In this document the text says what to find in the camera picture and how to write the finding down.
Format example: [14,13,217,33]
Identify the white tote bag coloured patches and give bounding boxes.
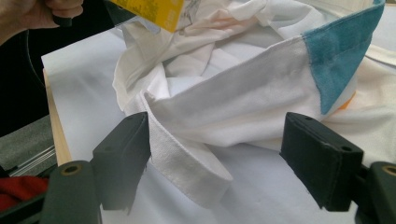
[112,0,396,210]

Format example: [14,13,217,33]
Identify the metal floor rail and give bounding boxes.
[8,144,58,177]

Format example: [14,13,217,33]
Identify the yellow packet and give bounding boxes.
[110,0,185,34]

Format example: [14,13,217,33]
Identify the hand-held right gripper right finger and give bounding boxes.
[279,111,364,213]

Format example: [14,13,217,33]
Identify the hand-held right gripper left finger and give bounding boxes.
[92,111,152,216]

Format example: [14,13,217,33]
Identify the red cloth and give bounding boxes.
[0,175,50,213]

